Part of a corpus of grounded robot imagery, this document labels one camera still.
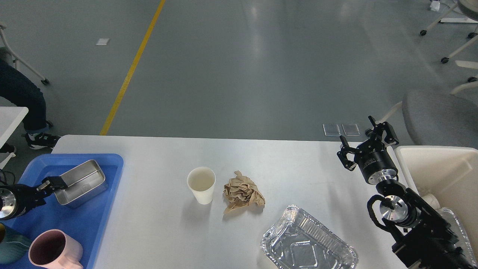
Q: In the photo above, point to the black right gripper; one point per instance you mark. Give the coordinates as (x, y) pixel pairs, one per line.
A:
(373, 160)

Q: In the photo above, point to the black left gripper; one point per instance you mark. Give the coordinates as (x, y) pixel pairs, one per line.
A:
(19, 199)

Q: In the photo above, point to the square stainless steel dish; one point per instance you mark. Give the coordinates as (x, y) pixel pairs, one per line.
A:
(84, 182)

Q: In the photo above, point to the pink mug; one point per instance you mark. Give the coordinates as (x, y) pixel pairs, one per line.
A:
(54, 249)

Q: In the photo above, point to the aluminium foil tray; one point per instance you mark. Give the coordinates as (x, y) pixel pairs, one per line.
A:
(299, 241)

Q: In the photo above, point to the white paper cup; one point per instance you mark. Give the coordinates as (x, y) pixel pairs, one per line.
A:
(201, 182)

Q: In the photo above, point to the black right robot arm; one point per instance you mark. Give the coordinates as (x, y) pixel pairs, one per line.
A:
(423, 239)

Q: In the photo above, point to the right floor socket plate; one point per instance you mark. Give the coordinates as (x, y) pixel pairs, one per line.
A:
(351, 129)

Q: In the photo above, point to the floor socket plate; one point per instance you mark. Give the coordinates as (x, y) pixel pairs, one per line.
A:
(351, 129)
(331, 130)

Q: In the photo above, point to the left floor socket plate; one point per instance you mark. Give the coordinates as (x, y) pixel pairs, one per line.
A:
(331, 130)

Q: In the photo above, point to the blue plastic tray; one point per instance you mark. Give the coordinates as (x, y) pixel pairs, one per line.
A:
(87, 222)

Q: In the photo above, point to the teal ceramic mug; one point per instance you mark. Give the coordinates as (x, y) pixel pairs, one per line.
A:
(13, 245)

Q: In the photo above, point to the grey office chair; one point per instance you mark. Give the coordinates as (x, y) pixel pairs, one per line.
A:
(438, 119)

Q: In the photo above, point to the white side table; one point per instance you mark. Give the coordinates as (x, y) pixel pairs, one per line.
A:
(10, 118)

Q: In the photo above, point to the white cup in bin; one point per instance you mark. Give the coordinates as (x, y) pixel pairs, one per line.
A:
(432, 201)

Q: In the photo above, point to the beige plastic bin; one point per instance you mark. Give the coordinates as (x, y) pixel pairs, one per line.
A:
(448, 173)

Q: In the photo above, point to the seated person in jeans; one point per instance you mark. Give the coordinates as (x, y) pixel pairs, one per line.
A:
(20, 91)

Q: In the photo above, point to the white chair legs background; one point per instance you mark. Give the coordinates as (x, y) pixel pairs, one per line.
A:
(452, 39)

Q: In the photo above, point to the crumpled brown paper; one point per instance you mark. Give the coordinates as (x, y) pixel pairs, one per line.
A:
(240, 191)

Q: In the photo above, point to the foil tray in bin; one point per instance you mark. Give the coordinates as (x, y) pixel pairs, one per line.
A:
(457, 227)

